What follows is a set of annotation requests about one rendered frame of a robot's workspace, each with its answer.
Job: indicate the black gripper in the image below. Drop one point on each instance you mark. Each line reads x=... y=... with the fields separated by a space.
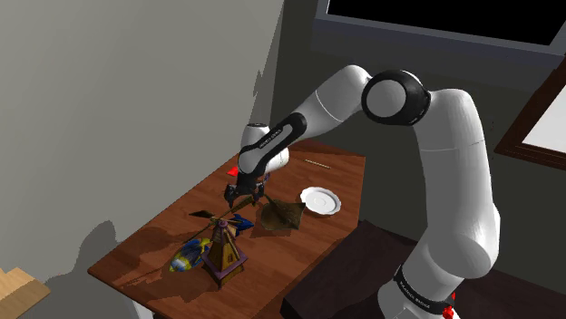
x=248 y=182

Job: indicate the brown framed wall picture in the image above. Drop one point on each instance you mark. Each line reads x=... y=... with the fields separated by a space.
x=537 y=128

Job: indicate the brown stingray figure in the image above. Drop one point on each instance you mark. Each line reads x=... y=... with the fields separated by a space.
x=281 y=215

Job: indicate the light wooden box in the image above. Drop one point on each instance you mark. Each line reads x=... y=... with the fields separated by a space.
x=20 y=293

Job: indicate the dark window with grey frame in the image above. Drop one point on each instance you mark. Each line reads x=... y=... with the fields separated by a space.
x=442 y=17

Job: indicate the white round plate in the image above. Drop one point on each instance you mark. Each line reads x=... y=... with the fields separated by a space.
x=320 y=201

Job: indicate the thin tan stick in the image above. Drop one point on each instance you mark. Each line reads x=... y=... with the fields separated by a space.
x=317 y=164

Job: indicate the small red object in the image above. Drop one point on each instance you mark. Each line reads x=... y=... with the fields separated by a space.
x=232 y=171

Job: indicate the brown wooden table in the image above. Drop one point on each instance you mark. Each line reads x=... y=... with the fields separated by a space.
x=283 y=256

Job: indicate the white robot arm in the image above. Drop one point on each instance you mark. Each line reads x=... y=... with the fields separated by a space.
x=451 y=176

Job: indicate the toy windmill with purple base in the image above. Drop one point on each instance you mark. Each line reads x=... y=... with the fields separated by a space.
x=223 y=256

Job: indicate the dark robot stand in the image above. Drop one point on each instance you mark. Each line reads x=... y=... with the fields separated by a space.
x=353 y=274

